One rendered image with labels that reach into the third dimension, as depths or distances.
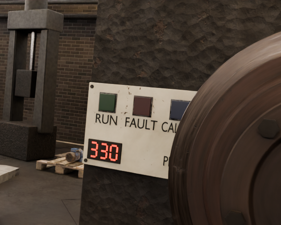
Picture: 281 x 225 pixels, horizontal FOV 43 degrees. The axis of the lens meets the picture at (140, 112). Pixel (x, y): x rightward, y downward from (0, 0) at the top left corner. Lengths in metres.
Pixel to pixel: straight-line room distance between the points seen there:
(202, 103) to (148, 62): 0.23
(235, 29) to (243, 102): 0.23
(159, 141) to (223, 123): 0.22
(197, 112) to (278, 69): 0.13
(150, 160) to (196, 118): 0.20
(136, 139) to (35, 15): 5.37
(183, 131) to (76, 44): 7.40
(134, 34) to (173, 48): 0.09
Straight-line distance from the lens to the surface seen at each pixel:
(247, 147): 0.46
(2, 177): 4.66
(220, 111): 0.53
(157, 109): 0.71
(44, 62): 5.81
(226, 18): 0.72
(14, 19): 6.41
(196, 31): 0.73
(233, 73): 0.55
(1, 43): 9.21
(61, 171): 5.14
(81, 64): 7.80
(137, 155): 0.73
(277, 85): 0.51
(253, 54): 0.55
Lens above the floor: 1.22
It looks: 3 degrees down
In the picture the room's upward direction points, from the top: 5 degrees clockwise
